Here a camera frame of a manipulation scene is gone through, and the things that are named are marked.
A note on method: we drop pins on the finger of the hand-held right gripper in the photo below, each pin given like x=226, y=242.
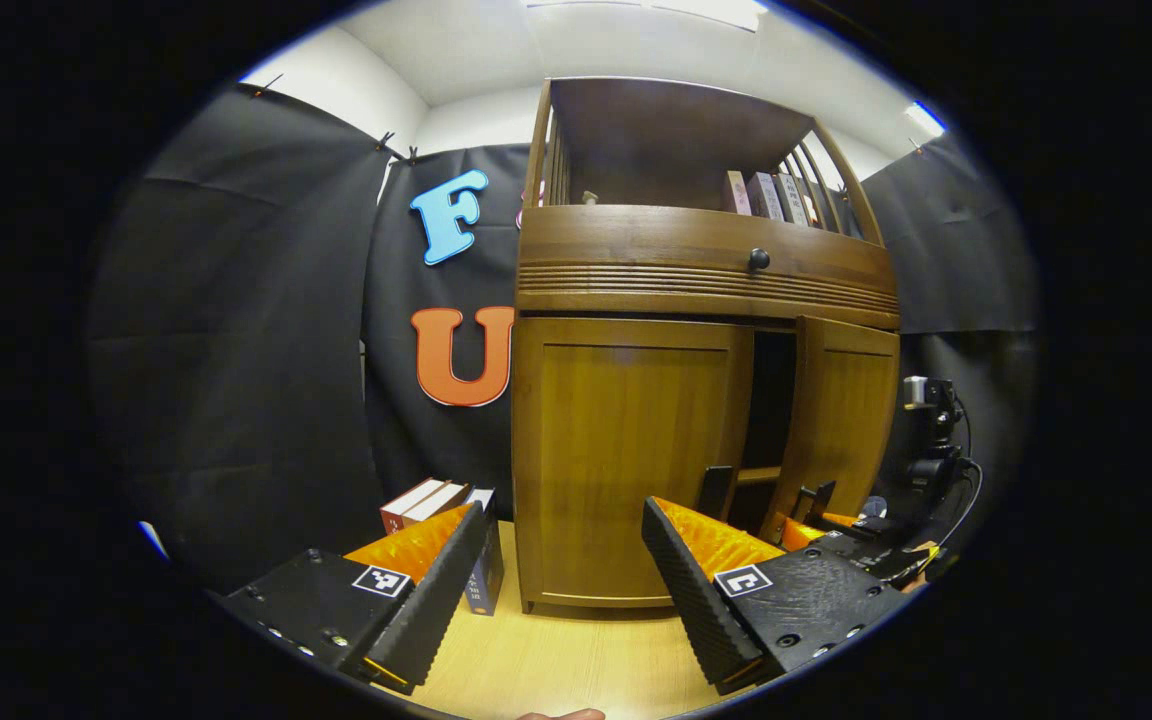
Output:
x=841, y=520
x=796, y=532

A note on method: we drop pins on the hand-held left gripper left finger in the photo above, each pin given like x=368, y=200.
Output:
x=436, y=600

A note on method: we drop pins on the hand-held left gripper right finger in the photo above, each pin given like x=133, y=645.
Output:
x=696, y=600

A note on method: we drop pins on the wooden shoe cabinet door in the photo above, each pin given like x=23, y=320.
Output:
x=841, y=420
x=626, y=460

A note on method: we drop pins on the wooden double-door shoe cabinet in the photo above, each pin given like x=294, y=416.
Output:
x=686, y=270

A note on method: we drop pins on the wooden inner cabinet shelf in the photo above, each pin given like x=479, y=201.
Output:
x=758, y=475

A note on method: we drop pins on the wooden cabinet drawer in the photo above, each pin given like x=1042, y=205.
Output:
x=636, y=260

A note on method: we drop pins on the blue book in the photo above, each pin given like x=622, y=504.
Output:
x=484, y=575

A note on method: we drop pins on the red cover book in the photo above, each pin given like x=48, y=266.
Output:
x=406, y=505
x=446, y=498

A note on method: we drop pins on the black round drawer knob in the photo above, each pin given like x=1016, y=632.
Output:
x=758, y=259

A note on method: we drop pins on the white spine book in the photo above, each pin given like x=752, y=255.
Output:
x=792, y=200

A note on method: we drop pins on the black backdrop cloth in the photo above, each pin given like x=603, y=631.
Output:
x=236, y=350

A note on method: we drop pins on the small ceiling light panel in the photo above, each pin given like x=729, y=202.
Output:
x=924, y=118

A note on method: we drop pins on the large ceiling light panel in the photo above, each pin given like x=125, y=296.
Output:
x=676, y=8

